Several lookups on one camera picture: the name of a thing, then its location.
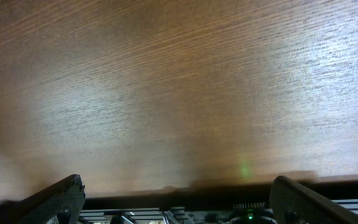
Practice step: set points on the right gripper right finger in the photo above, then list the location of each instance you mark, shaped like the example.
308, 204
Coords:
305, 202

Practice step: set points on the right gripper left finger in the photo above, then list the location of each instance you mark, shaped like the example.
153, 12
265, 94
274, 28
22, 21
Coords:
63, 200

